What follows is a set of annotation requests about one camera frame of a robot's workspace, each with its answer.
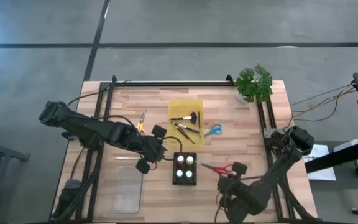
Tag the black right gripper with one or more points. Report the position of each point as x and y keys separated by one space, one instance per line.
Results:
x=239 y=168

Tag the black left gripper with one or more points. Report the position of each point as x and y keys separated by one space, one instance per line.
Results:
x=155 y=152

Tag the yellow paint bottle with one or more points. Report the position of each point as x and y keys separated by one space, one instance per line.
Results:
x=190 y=160

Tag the black paintbrush silver ferrule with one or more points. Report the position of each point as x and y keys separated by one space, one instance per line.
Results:
x=191 y=129

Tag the black fan brush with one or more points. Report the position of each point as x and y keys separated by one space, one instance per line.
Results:
x=185 y=118

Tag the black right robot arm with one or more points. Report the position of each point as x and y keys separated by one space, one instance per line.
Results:
x=269 y=183

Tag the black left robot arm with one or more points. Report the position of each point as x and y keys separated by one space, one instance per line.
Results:
x=95 y=130

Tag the black slotted plastic basket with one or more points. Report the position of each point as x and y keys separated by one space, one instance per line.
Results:
x=176 y=166

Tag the clear plastic container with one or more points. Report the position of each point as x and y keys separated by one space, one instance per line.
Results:
x=123 y=193

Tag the yellow plastic bin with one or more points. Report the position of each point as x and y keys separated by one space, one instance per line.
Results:
x=182 y=107

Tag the white plant pot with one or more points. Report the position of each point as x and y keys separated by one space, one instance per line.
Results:
x=240 y=99

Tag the white paper sheet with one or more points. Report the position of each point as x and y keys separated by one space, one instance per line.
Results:
x=322 y=172

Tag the green artificial plant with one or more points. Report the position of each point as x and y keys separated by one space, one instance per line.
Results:
x=255 y=82

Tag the black equipment cart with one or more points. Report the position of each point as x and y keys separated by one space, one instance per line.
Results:
x=337 y=156

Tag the white plastic box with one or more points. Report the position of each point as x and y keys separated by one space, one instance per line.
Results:
x=348 y=143

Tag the grey metal stand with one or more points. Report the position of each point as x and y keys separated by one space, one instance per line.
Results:
x=17 y=155

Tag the black aluminium table frame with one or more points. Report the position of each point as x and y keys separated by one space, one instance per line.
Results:
x=169 y=84

